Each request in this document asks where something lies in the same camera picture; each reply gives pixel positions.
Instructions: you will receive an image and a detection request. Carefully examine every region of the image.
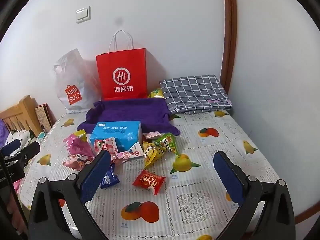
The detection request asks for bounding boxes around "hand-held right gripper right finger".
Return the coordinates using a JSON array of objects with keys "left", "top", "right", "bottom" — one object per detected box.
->
[{"left": 213, "top": 151, "right": 296, "bottom": 240}]

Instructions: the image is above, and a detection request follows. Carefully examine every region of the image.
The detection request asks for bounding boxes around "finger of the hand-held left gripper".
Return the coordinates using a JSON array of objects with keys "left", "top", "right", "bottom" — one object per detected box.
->
[
  {"left": 0, "top": 139, "right": 22, "bottom": 157},
  {"left": 3, "top": 141, "right": 41, "bottom": 167}
]

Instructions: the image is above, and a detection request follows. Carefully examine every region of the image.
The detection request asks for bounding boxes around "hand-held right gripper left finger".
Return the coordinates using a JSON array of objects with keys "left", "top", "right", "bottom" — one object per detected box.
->
[{"left": 27, "top": 150, "right": 112, "bottom": 240}]

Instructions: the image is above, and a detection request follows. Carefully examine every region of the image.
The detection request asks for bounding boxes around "pink panda snack packet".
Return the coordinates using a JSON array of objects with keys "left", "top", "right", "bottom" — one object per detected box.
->
[{"left": 62, "top": 154, "right": 95, "bottom": 171}]

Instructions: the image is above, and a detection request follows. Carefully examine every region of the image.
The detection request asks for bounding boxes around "pink packet with yellow corner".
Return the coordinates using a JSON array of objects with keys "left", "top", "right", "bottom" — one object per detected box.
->
[{"left": 63, "top": 129, "right": 97, "bottom": 158}]

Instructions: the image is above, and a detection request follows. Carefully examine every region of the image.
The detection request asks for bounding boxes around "red strawberry snack packet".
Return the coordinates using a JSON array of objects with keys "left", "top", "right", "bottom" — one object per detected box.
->
[{"left": 94, "top": 137, "right": 119, "bottom": 155}]

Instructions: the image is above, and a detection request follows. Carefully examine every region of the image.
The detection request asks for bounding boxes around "red white blueberry snack packet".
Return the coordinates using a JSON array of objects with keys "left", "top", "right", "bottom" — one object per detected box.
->
[{"left": 111, "top": 142, "right": 145, "bottom": 160}]

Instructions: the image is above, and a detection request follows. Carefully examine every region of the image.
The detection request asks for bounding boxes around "red candy packet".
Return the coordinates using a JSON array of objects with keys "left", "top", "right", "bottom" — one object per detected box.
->
[{"left": 132, "top": 169, "right": 167, "bottom": 196}]

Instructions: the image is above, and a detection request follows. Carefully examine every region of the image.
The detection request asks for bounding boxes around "yellow cracker snack packet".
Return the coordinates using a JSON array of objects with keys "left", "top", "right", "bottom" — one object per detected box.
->
[{"left": 142, "top": 141, "right": 167, "bottom": 169}]

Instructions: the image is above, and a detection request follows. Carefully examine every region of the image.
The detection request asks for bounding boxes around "green snack packet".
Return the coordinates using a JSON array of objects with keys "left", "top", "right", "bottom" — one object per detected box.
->
[{"left": 154, "top": 133, "right": 179, "bottom": 155}]

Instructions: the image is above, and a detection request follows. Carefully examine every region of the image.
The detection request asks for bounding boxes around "purple towel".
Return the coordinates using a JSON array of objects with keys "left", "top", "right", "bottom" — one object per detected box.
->
[{"left": 77, "top": 98, "right": 181, "bottom": 140}]

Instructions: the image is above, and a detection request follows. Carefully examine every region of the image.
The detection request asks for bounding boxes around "person's left hand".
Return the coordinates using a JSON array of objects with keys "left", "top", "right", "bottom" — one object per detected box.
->
[{"left": 7, "top": 194, "right": 27, "bottom": 234}]

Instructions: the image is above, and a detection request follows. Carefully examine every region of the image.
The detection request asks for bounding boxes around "white spotted cloth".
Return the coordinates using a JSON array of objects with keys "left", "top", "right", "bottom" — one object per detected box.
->
[{"left": 4, "top": 129, "right": 37, "bottom": 148}]

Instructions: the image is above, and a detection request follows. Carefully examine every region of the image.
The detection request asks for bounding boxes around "small blue snack packet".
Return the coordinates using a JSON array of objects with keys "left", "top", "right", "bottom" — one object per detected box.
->
[{"left": 100, "top": 163, "right": 119, "bottom": 189}]

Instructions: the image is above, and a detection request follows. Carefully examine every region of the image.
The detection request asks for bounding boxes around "pale pink plastic packet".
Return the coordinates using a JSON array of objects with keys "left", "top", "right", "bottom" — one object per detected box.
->
[{"left": 110, "top": 153, "right": 130, "bottom": 167}]

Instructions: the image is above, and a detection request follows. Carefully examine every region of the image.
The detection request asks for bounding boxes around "fruit print tablecloth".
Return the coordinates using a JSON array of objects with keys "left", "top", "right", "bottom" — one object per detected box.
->
[{"left": 19, "top": 110, "right": 280, "bottom": 240}]

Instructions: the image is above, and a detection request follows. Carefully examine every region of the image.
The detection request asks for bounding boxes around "brown patterned box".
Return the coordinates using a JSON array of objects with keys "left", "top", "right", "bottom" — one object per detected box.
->
[{"left": 34, "top": 103, "right": 57, "bottom": 133}]

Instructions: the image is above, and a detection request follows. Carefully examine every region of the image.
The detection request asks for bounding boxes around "blue tissue pack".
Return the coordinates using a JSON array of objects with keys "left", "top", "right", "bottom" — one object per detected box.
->
[{"left": 89, "top": 120, "right": 143, "bottom": 153}]

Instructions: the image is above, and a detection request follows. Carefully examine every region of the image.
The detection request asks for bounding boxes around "white plastic shopping bag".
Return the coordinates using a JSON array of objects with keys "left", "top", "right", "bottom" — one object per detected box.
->
[{"left": 52, "top": 48, "right": 103, "bottom": 114}]

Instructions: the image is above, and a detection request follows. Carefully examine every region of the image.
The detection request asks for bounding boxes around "brown wooden strip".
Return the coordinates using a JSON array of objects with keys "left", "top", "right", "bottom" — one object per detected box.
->
[{"left": 294, "top": 206, "right": 320, "bottom": 227}]

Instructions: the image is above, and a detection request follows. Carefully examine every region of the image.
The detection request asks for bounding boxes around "grey checked folded cloth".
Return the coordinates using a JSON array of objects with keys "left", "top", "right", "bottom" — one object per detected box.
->
[{"left": 159, "top": 74, "right": 233, "bottom": 115}]

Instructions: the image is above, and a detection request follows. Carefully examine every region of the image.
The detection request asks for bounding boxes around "yellow green chip bag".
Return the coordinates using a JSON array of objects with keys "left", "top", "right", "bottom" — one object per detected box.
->
[{"left": 147, "top": 87, "right": 164, "bottom": 99}]

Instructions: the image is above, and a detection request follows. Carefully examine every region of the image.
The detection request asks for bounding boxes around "red paper carrier bag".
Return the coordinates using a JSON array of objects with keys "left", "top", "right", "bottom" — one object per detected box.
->
[{"left": 96, "top": 29, "right": 148, "bottom": 100}]

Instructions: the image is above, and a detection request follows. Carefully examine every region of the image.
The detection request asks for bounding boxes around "light wooden slatted frame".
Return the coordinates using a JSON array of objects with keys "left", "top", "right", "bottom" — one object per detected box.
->
[{"left": 0, "top": 95, "right": 43, "bottom": 137}]

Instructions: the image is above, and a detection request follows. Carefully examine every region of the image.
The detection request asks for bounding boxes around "brown wooden door frame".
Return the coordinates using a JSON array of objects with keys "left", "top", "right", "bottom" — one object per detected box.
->
[{"left": 219, "top": 0, "right": 238, "bottom": 93}]

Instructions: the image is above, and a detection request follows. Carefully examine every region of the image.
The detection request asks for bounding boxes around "white wall light switch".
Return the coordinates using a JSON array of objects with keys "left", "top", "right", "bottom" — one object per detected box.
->
[{"left": 76, "top": 6, "right": 91, "bottom": 23}]

